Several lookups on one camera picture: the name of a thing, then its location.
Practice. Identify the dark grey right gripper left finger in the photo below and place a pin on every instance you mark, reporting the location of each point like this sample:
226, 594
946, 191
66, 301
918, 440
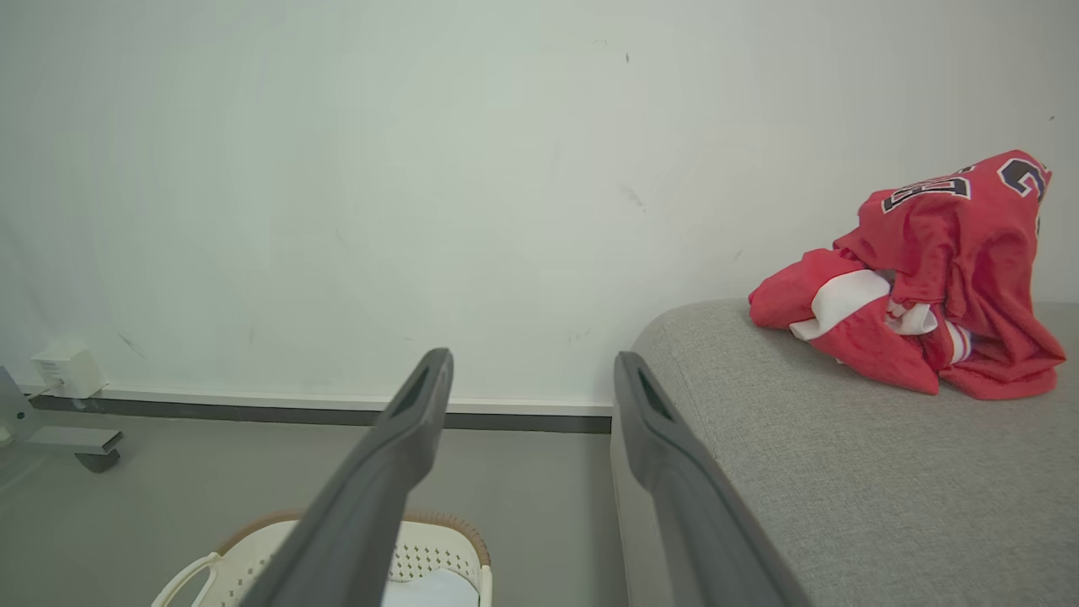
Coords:
362, 514

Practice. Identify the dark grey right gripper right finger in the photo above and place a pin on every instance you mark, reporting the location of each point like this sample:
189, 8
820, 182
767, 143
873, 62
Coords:
700, 523

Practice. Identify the red basketball jersey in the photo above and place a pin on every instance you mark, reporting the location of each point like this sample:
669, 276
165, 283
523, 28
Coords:
969, 278

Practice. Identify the cream perforated laundry basket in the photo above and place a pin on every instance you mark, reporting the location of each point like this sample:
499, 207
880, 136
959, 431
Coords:
438, 552

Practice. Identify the white cloth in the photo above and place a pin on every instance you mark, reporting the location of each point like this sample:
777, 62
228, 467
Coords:
438, 590

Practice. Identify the dark grey white baseboard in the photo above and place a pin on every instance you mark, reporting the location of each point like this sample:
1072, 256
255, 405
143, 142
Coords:
253, 409

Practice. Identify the grey fabric sofa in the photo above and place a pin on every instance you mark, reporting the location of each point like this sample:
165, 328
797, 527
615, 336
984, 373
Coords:
885, 489

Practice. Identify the white wall power adapter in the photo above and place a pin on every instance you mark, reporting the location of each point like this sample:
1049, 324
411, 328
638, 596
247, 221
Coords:
69, 369

